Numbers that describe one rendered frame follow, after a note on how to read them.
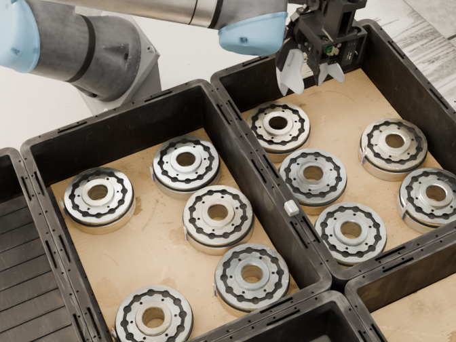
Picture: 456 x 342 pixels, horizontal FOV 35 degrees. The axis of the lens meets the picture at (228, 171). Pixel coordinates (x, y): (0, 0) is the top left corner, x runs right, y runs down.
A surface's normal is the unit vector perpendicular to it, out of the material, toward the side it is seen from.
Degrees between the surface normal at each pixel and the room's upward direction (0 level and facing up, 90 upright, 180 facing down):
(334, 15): 83
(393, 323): 0
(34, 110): 0
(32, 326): 0
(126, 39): 36
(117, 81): 79
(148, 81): 90
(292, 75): 73
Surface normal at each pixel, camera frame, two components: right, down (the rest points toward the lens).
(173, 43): -0.02, -0.59
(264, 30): 0.41, 0.06
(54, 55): 0.59, 0.57
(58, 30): 0.75, 0.06
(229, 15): 0.12, 0.67
